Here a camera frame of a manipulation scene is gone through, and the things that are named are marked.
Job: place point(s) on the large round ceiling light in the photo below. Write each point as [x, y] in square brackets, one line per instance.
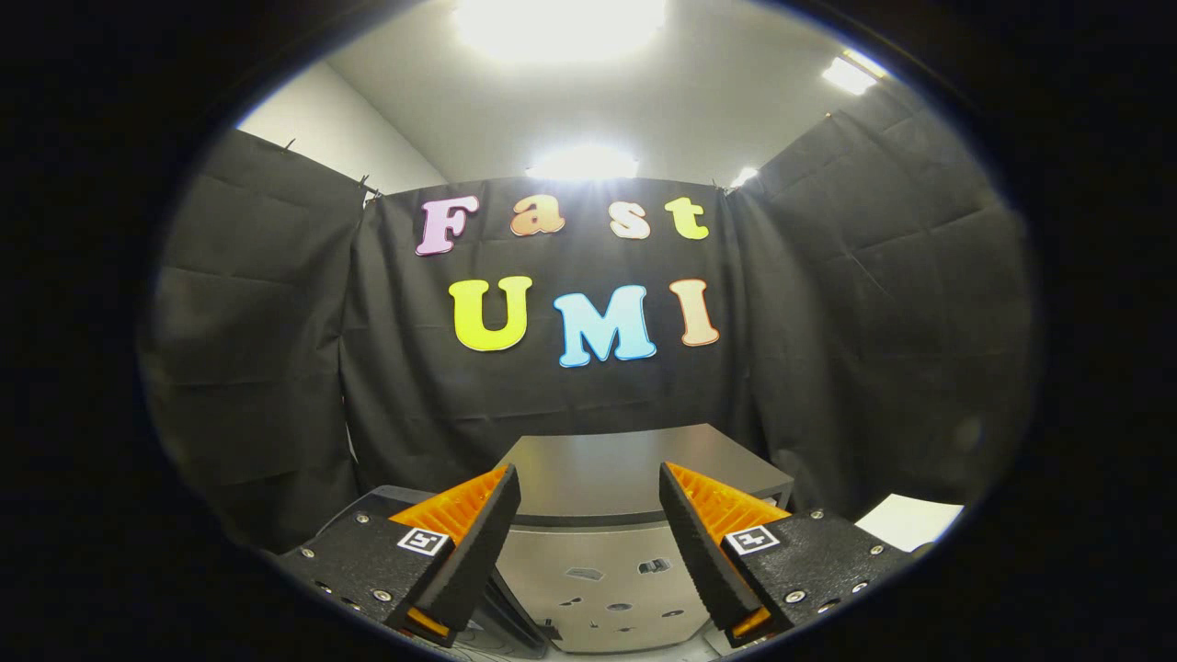
[561, 23]

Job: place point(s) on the rectangular ceiling light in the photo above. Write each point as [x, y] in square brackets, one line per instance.
[851, 74]

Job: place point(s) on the beige cabinet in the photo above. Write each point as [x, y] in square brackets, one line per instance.
[598, 478]

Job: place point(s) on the long ceiling light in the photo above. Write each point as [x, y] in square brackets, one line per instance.
[582, 164]

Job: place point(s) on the black backdrop cloth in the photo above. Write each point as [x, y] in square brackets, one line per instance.
[441, 395]

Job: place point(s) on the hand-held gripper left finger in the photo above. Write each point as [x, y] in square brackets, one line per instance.
[478, 552]

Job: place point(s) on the small ceiling light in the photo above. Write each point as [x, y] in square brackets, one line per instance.
[743, 176]

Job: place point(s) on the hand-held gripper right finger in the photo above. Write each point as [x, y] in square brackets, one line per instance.
[699, 552]

